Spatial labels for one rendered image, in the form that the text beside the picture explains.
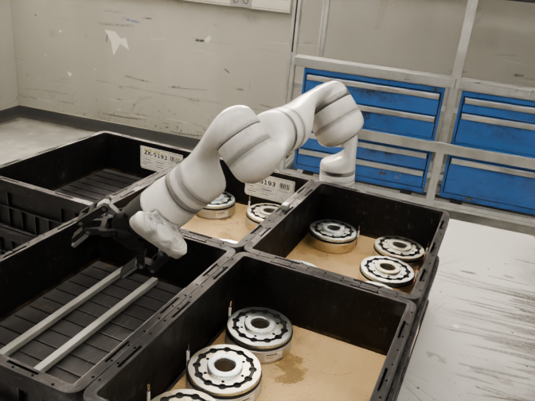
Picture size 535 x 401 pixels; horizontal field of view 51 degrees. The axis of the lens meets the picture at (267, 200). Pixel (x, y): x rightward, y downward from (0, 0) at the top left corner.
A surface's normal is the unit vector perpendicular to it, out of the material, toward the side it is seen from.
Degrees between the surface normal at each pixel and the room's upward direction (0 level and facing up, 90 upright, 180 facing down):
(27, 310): 0
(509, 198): 90
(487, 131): 90
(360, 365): 0
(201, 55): 90
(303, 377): 0
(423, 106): 90
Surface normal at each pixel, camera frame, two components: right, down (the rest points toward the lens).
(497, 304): 0.09, -0.92
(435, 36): -0.32, 0.34
